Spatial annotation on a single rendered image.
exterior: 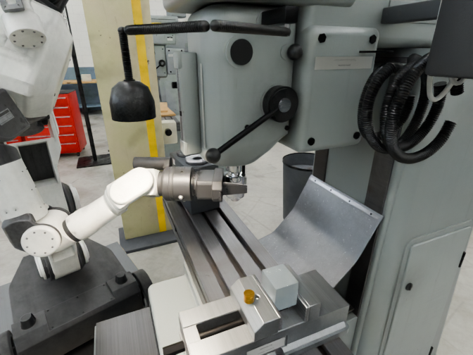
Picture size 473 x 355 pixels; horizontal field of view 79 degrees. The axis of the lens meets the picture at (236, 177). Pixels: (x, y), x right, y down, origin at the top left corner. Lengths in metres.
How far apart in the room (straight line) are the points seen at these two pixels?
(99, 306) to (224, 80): 1.11
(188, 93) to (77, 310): 1.07
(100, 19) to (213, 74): 1.82
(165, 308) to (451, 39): 0.87
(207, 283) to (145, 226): 1.96
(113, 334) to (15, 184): 0.51
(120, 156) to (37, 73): 1.67
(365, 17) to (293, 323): 0.63
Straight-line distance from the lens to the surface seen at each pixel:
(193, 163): 1.06
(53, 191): 1.25
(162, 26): 0.46
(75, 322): 1.41
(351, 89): 0.70
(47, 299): 1.58
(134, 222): 2.71
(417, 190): 0.88
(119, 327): 1.05
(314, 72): 0.63
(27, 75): 0.84
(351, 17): 0.70
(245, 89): 0.58
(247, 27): 0.45
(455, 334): 2.36
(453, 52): 0.55
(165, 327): 0.89
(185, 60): 0.62
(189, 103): 0.63
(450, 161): 0.94
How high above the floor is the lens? 1.55
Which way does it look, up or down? 23 degrees down
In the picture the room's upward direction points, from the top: straight up
